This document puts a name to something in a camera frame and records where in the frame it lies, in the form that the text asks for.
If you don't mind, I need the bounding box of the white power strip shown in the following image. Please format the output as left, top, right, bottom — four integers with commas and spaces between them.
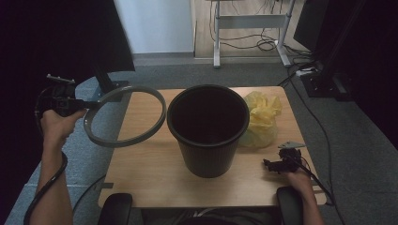
295, 67, 317, 78

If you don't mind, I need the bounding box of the black stand with base plate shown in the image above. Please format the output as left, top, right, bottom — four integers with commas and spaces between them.
89, 66, 130, 103

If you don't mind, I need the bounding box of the black floor cable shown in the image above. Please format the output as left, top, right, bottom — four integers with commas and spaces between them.
72, 174, 107, 215
277, 69, 345, 225

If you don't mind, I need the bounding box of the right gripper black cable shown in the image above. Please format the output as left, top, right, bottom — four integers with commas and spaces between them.
292, 156, 335, 207

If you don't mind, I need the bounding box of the grey bin ring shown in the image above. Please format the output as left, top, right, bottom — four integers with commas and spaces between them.
83, 84, 168, 149

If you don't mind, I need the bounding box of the grey metal bracket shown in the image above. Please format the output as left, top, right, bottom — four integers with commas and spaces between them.
311, 179, 324, 195
95, 182, 115, 191

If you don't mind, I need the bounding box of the black chair armrest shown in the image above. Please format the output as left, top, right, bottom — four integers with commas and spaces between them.
276, 186, 304, 225
98, 192, 133, 225

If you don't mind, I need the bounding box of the black curtain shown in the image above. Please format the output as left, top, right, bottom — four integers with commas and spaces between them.
0, 0, 136, 219

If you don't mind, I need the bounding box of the black monitor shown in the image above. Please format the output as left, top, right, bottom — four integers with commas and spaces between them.
293, 0, 333, 53

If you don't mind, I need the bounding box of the person's right hand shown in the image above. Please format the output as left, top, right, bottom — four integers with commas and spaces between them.
285, 168, 314, 197

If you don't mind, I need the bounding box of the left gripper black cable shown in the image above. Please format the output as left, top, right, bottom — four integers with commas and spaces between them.
23, 87, 69, 225

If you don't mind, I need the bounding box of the black trash bin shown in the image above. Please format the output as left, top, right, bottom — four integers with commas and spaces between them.
166, 83, 251, 179

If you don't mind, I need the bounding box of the bundle of black cables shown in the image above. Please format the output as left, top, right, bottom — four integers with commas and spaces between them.
208, 0, 314, 58

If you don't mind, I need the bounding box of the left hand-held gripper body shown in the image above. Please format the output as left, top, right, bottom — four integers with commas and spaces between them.
35, 74, 85, 118

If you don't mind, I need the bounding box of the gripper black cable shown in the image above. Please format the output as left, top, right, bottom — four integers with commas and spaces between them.
292, 156, 335, 207
23, 87, 69, 225

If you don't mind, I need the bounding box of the person's left hand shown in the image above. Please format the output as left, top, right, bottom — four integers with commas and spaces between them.
40, 109, 88, 148

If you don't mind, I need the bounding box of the yellow garbage bag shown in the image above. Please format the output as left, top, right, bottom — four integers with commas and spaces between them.
238, 90, 283, 149

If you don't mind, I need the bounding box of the person's lap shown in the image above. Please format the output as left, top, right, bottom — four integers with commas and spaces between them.
140, 207, 280, 225

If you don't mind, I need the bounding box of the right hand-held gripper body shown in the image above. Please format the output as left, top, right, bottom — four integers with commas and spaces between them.
277, 141, 307, 173

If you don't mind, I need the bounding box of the white desk frame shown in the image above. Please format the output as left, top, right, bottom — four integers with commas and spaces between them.
213, 0, 297, 68

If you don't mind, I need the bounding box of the black stand base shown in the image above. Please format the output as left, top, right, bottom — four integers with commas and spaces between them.
300, 72, 357, 102

